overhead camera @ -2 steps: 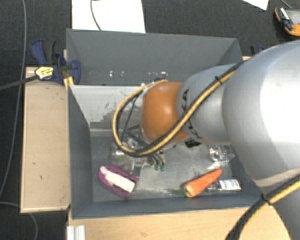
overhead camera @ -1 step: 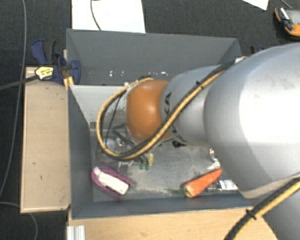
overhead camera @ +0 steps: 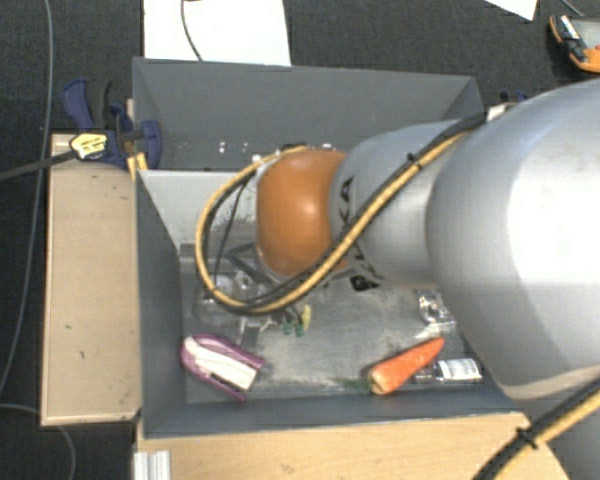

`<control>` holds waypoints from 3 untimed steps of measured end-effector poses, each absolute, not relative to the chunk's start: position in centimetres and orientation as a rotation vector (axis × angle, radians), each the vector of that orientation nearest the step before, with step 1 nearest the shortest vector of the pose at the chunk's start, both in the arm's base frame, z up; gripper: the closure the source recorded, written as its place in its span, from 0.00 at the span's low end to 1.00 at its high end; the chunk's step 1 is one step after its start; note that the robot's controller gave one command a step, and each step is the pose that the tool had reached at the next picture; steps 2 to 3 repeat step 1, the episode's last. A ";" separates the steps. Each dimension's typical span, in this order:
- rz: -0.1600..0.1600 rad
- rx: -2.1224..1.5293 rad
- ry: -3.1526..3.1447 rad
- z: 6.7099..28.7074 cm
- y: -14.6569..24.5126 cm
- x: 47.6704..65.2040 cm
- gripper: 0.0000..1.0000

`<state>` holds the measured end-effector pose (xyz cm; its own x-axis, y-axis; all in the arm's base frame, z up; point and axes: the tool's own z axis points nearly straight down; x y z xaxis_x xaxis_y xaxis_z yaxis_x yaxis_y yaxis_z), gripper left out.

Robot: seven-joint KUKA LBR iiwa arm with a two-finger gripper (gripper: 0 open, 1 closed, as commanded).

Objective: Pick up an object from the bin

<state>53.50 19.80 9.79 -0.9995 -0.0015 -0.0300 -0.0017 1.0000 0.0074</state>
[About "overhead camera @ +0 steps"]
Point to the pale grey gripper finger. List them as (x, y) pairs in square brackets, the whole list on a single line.
[(250, 337), (215, 308)]

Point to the pale wood flat board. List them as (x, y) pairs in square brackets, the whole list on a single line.
[(92, 293)]

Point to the orange toy carrot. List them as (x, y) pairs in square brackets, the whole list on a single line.
[(405, 365)]

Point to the clear glass thing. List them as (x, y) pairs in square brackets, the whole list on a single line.
[(432, 310)]

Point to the grey metal bin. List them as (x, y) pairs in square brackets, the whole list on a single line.
[(330, 113)]

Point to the clear plastic bottle white label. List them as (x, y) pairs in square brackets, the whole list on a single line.
[(457, 370)]

